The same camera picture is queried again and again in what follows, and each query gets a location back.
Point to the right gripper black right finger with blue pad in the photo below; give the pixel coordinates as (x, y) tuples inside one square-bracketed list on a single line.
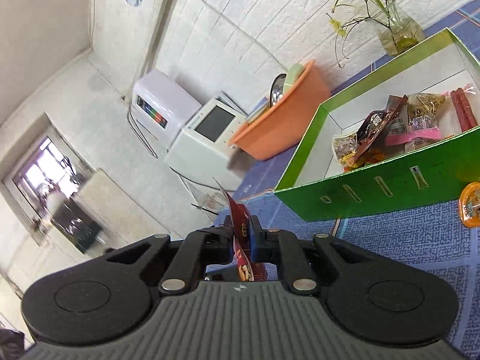
[(304, 267)]

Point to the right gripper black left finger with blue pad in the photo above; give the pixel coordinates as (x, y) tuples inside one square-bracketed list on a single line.
[(177, 266)]

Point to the red nut snack pouch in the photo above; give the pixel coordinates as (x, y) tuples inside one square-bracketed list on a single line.
[(240, 222)]

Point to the orange jelly cup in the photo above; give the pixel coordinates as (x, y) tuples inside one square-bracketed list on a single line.
[(469, 205)]

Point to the clear cookie bag pink seal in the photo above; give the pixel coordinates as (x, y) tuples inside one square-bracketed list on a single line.
[(417, 118)]

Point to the green cardboard box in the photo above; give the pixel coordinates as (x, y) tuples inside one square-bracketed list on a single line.
[(403, 166)]

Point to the white appliance with screen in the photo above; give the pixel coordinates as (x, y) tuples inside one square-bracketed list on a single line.
[(202, 151)]

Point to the small wrapped snack in box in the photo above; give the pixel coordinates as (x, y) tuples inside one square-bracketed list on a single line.
[(344, 147)]

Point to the orange plastic basin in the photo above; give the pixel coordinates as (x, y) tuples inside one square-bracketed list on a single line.
[(283, 125)]

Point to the dark brown snack pouch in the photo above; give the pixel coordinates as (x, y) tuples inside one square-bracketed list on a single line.
[(375, 123)]

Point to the window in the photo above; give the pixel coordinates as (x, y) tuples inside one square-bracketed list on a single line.
[(40, 176)]

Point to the white water purifier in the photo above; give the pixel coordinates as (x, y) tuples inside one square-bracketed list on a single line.
[(162, 107)]

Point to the metal pot lid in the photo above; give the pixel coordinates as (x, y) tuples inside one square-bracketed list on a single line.
[(277, 88)]

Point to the green sponge block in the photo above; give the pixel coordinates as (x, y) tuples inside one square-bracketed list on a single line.
[(295, 71)]

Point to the red sausage pack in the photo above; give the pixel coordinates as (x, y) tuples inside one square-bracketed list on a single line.
[(464, 111)]

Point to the glass vase with plant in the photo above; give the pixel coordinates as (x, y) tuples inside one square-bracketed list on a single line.
[(396, 30)]

